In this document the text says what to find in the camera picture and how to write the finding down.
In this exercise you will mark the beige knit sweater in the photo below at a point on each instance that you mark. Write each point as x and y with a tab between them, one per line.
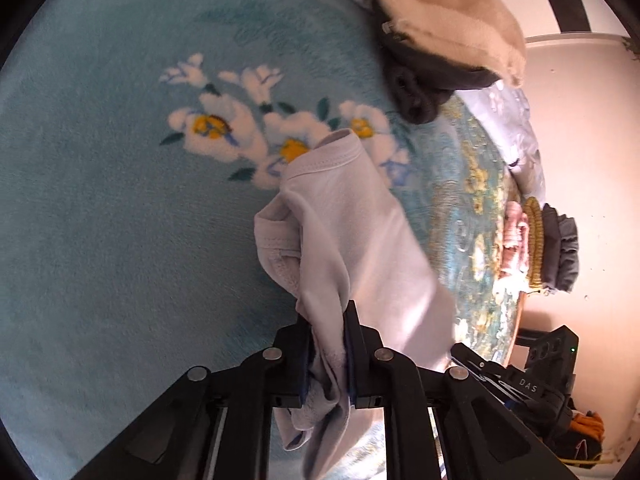
471	33

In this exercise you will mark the orange clothes pile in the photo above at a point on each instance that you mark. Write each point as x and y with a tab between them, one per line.
583	440

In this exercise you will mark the light blue t-shirt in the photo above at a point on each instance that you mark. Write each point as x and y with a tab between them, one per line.
335	234

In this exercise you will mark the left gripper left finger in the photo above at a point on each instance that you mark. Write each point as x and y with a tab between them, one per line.
290	382

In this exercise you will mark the grey-blue floral duvet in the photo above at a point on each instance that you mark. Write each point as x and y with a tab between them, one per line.
503	113

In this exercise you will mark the mustard knit folded garment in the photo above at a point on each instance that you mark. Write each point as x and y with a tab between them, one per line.
535	243

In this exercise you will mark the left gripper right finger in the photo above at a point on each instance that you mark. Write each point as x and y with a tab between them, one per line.
363	386

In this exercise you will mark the grey folded garment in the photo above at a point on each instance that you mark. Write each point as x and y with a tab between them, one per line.
560	261

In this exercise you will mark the dark grey garment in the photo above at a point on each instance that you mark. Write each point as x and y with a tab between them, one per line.
420	82

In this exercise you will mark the pink folded garment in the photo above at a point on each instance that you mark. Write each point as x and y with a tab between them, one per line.
515	255

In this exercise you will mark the teal floral bed blanket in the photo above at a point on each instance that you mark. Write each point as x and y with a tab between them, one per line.
138	140

